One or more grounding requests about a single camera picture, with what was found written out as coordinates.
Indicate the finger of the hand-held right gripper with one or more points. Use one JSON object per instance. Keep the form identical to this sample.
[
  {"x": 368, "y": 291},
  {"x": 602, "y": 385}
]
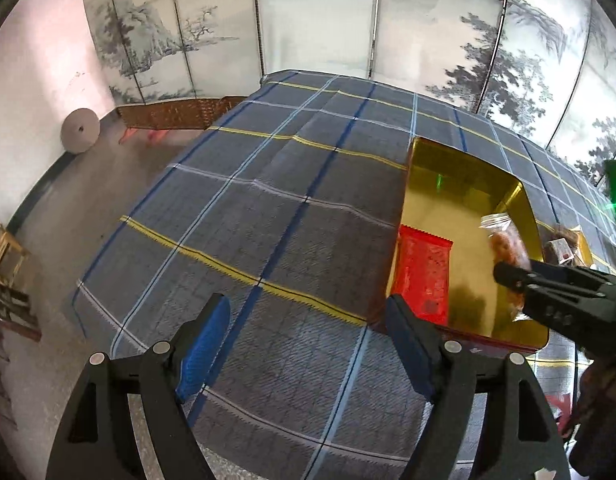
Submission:
[
  {"x": 563, "y": 274},
  {"x": 568, "y": 315}
]

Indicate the light wooden chair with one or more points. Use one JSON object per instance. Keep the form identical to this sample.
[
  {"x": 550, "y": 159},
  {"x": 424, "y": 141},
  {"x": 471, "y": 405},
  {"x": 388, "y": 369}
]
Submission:
[{"x": 10, "y": 250}]

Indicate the person's right hand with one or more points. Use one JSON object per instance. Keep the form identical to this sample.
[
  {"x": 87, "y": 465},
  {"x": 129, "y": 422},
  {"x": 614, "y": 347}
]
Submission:
[{"x": 605, "y": 410}]

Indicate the red snack packet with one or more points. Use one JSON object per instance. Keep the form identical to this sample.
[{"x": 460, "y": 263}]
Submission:
[{"x": 423, "y": 270}]

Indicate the dark wooden chair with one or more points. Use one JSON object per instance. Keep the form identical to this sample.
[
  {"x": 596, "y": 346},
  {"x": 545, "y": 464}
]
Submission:
[{"x": 12, "y": 310}]

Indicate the clear orange cookie packet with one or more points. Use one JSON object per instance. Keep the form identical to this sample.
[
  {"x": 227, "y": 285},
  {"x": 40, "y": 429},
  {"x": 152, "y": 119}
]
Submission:
[{"x": 505, "y": 247}]

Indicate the small clear brown cake packet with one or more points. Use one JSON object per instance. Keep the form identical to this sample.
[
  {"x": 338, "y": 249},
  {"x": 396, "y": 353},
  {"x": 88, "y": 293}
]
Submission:
[{"x": 558, "y": 251}]

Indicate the red tin box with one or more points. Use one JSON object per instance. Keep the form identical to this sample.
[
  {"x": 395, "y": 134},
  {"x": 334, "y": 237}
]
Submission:
[{"x": 463, "y": 200}]

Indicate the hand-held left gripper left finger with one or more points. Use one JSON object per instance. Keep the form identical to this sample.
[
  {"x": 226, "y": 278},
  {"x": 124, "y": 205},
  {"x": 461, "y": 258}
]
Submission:
[{"x": 207, "y": 345}]

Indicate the blue plaid tablecloth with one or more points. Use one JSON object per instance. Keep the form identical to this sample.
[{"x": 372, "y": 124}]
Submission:
[{"x": 268, "y": 240}]

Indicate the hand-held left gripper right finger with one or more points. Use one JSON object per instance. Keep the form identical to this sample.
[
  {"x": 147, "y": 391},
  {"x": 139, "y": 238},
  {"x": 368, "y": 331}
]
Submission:
[{"x": 408, "y": 345}]

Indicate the brown woven bench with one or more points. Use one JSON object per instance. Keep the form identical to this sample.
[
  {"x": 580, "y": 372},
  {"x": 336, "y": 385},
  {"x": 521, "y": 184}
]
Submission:
[{"x": 172, "y": 112}]

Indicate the painted landscape folding screen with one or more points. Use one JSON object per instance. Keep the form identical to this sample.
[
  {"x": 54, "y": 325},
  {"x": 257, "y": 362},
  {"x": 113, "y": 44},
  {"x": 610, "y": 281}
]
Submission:
[{"x": 313, "y": 20}]

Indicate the round grey millstone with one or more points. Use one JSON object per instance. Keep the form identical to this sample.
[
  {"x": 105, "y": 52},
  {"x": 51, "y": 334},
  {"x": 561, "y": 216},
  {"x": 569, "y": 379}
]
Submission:
[{"x": 80, "y": 130}]

